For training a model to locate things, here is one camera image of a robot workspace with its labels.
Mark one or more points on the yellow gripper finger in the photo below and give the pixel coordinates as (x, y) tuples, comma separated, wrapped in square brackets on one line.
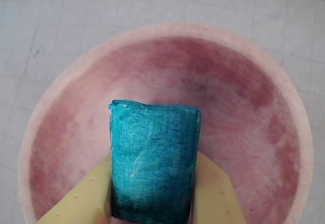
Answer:
[(215, 198), (83, 198)]

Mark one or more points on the blue foam block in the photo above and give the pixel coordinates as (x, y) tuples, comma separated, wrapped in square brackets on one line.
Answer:
[(155, 163)]

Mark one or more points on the round wooden bowl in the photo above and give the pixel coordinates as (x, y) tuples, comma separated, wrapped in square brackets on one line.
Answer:
[(177, 69)]

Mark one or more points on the brown grid paper sheet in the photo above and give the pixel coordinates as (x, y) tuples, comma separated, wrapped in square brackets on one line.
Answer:
[(50, 5)]

